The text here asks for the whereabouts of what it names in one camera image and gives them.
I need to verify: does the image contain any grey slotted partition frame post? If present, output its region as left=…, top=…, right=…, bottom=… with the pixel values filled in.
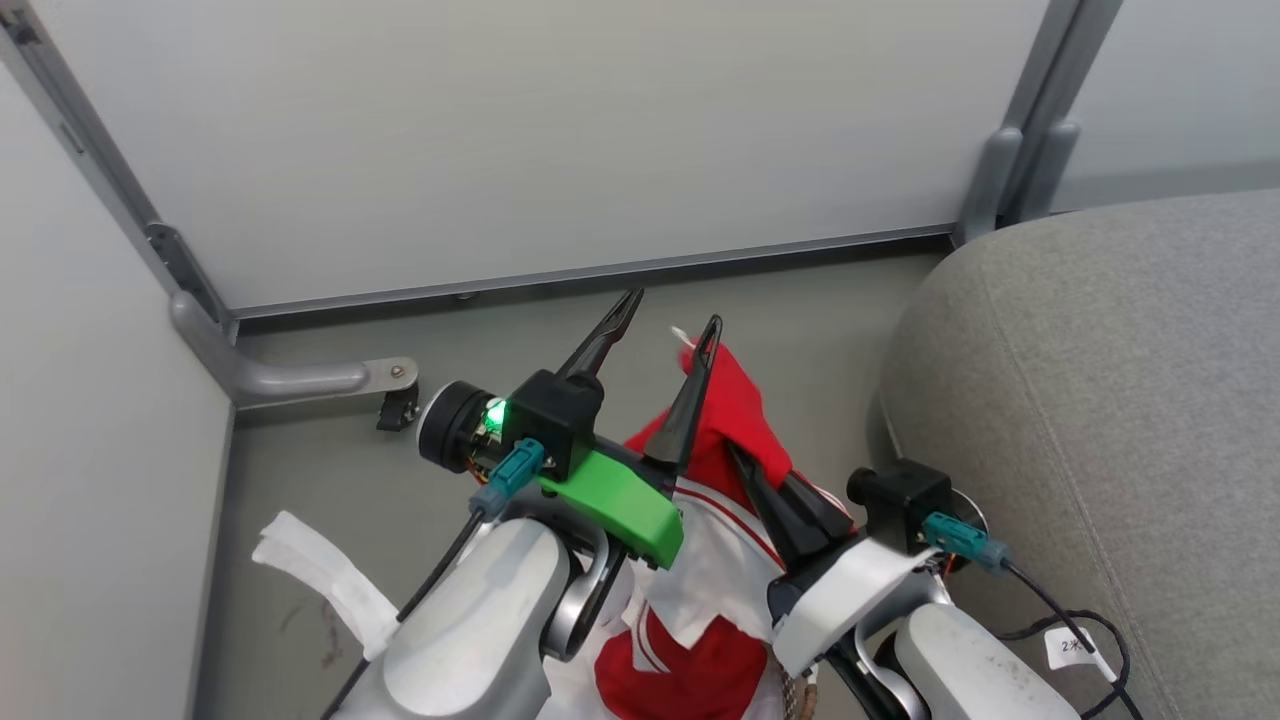
left=0, top=0, right=241, bottom=346

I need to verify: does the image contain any grey upright partition foot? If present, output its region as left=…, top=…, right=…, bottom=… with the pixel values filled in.
left=1020, top=120, right=1082, bottom=217
left=954, top=125, right=1024, bottom=247

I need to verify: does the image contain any white fabric strip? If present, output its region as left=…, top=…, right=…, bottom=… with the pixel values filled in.
left=252, top=510, right=401, bottom=663

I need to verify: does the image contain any grey double partition frame post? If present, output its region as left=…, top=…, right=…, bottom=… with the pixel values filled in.
left=1000, top=0, right=1126, bottom=226

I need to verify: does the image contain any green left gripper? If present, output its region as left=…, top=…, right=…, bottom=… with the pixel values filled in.
left=538, top=289, right=724, bottom=572

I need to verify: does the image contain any grey partition bottom rail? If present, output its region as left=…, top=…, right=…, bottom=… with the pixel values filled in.
left=230, top=225, right=956, bottom=323

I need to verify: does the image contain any white cable label tag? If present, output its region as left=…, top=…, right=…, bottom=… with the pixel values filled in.
left=1044, top=625, right=1117, bottom=682

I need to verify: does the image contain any grey curved partition foot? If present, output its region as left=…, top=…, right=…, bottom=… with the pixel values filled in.
left=170, top=290, right=420, bottom=407

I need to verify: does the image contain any black caster wheel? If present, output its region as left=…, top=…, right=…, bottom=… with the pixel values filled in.
left=377, top=385, right=422, bottom=433

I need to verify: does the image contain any red and white clothing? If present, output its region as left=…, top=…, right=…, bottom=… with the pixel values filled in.
left=540, top=325, right=861, bottom=720

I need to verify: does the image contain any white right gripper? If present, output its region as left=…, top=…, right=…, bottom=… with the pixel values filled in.
left=727, top=444, right=934, bottom=679

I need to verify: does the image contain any grey fabric sofa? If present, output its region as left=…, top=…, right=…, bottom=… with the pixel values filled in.
left=878, top=190, right=1280, bottom=720

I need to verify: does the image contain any black right cable teal plug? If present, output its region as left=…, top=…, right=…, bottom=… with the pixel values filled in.
left=922, top=511, right=1146, bottom=720

